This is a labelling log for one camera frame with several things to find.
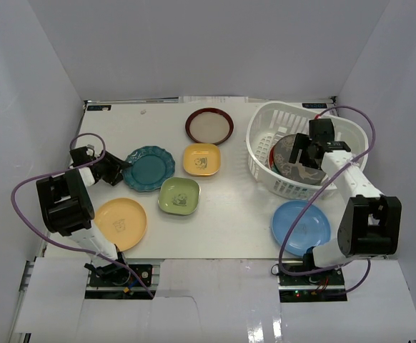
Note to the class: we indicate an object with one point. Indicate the yellow square panda dish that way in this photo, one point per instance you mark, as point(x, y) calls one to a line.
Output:
point(202, 160)

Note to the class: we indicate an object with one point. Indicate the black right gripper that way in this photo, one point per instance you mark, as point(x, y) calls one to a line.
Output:
point(301, 143)

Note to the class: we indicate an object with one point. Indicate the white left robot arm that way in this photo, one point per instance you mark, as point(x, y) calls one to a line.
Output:
point(67, 209)

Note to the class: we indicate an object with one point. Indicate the teal scalloped plate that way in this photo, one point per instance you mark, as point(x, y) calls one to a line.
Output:
point(149, 167)

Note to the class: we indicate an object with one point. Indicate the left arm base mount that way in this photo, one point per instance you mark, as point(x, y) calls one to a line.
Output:
point(122, 285)

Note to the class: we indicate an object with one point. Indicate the yellow round plate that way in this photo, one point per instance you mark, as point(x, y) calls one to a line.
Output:
point(123, 221)

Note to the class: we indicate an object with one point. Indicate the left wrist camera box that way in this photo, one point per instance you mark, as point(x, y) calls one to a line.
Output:
point(90, 151)

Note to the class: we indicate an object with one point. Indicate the grey plate with deer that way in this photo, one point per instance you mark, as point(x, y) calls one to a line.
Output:
point(295, 172)

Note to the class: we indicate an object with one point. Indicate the light blue round plate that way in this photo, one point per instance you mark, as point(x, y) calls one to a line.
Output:
point(312, 229)

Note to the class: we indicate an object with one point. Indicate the dark red rimmed round plate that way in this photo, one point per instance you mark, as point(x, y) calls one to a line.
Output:
point(209, 126)

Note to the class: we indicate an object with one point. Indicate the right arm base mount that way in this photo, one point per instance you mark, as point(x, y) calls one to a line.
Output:
point(325, 287)

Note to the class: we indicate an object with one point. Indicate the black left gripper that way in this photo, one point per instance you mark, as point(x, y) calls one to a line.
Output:
point(111, 168)

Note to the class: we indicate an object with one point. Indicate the green square panda dish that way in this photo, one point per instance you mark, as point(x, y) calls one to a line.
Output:
point(179, 196)

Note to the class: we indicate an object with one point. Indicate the white plastic dish bin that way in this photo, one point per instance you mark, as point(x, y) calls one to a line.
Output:
point(274, 120)

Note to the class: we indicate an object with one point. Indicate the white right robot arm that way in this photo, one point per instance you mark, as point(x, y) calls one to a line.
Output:
point(370, 225)

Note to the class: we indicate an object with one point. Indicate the red plate with teal flower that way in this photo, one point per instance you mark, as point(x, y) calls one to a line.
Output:
point(271, 157)

